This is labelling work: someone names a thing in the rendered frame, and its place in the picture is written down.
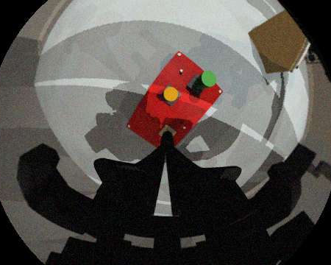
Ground red circuit board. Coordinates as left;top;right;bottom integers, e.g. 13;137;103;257
127;51;222;147

